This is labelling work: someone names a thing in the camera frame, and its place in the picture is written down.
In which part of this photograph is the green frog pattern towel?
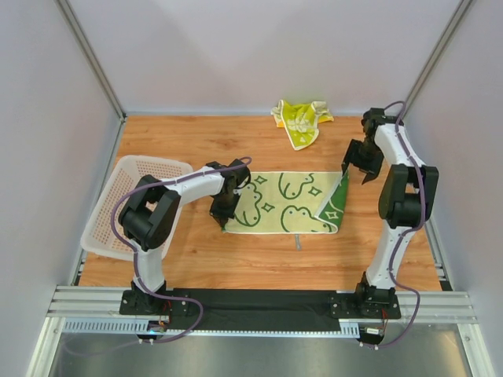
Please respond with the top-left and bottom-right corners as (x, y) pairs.
(223, 171), (349, 235)

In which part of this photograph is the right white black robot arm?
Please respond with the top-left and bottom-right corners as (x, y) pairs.
(329, 108), (439, 319)

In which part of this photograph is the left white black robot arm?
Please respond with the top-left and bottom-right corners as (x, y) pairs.
(110, 157), (252, 316)

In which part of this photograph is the crumpled yellow green towel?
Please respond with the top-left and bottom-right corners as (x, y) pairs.
(270, 100), (334, 151)

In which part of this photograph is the white plastic basket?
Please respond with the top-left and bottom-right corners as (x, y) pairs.
(80, 155), (193, 262)

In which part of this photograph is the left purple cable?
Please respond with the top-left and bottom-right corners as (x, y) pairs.
(62, 156), (253, 357)

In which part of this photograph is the right aluminium frame post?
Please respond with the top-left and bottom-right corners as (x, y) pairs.
(403, 0), (476, 116)

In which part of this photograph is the aluminium frame post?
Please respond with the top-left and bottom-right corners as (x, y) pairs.
(403, 0), (476, 116)
(54, 0), (127, 121)

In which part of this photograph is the aluminium front rail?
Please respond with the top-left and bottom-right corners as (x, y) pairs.
(48, 286), (477, 324)

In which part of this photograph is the slotted grey cable duct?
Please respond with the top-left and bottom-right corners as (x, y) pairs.
(62, 318), (360, 339)

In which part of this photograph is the left aluminium frame post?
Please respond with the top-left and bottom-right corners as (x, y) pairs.
(54, 0), (127, 121)

